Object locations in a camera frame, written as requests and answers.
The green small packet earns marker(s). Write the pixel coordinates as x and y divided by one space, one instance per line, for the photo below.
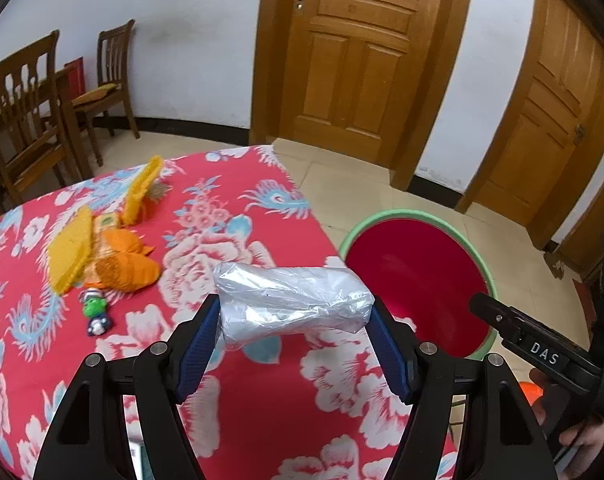
109 222

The red bucket with green rim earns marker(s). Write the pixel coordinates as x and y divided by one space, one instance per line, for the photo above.
412 270

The small green white toy figure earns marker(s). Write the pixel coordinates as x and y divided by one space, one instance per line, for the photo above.
95 310

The white plastic bag bundle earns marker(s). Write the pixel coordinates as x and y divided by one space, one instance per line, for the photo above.
282 300

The orange snack packet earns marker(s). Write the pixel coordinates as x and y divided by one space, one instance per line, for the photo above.
126 265

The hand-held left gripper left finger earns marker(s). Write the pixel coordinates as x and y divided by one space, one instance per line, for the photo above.
196 350

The orange plastic stool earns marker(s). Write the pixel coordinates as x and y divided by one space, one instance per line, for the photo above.
528 392

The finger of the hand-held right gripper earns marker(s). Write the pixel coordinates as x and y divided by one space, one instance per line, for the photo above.
497 317

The wooden slat-back chair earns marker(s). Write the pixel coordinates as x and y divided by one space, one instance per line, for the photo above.
114 52
21 95

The person's right hand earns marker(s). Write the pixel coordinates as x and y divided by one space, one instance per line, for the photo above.
589 442

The red flat box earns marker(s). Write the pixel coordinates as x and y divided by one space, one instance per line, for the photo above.
75 80

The yellow foam fruit net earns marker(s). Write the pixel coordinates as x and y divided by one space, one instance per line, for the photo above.
141 190
71 252

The wooden panel door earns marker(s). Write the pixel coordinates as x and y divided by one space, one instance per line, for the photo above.
357 50
547 125
592 230

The red floral tablecloth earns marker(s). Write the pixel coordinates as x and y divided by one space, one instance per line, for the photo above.
282 410

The yellow brown seat cushion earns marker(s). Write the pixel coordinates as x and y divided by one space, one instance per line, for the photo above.
96 94

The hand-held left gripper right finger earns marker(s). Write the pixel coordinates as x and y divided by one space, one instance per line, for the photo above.
392 355

